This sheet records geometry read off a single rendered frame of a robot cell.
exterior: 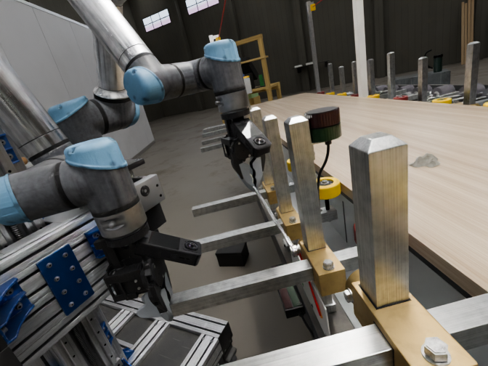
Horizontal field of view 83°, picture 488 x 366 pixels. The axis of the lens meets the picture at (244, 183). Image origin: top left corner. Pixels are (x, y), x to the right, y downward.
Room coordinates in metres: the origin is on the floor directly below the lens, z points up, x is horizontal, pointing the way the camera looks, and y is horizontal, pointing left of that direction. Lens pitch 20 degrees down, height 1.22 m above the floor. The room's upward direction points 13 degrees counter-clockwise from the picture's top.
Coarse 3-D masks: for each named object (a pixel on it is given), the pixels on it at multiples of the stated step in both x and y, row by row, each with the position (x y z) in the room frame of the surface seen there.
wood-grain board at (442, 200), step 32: (320, 96) 2.68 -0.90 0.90; (352, 128) 1.23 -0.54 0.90; (384, 128) 1.11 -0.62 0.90; (416, 128) 1.00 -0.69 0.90; (448, 128) 0.92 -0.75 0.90; (480, 128) 0.85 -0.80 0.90; (320, 160) 0.89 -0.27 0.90; (448, 160) 0.66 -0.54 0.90; (480, 160) 0.62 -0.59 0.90; (416, 192) 0.54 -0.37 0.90; (448, 192) 0.51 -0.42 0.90; (480, 192) 0.48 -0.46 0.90; (416, 224) 0.43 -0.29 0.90; (448, 224) 0.41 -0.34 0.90; (480, 224) 0.39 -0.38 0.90; (448, 256) 0.33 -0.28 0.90; (480, 256) 0.32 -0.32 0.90; (480, 288) 0.27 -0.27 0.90
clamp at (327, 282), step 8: (304, 248) 0.47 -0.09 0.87; (320, 248) 0.46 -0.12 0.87; (328, 248) 0.46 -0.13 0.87; (304, 256) 0.47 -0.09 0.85; (312, 256) 0.44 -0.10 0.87; (320, 256) 0.44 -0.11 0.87; (328, 256) 0.43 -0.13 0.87; (312, 264) 0.42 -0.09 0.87; (320, 264) 0.42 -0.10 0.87; (336, 264) 0.41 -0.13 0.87; (320, 272) 0.40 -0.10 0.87; (328, 272) 0.39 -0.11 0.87; (336, 272) 0.39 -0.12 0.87; (344, 272) 0.39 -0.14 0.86; (320, 280) 0.39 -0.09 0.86; (328, 280) 0.39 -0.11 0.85; (336, 280) 0.39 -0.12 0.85; (344, 280) 0.39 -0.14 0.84; (320, 288) 0.39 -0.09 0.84; (328, 288) 0.39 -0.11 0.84; (336, 288) 0.39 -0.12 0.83; (344, 288) 0.39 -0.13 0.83
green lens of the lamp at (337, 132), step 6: (336, 126) 0.45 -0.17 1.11; (312, 132) 0.46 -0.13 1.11; (318, 132) 0.46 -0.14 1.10; (324, 132) 0.45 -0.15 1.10; (330, 132) 0.45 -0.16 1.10; (336, 132) 0.45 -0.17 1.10; (312, 138) 0.47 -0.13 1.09; (318, 138) 0.46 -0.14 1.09; (324, 138) 0.45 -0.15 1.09; (330, 138) 0.45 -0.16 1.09; (336, 138) 0.45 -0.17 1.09
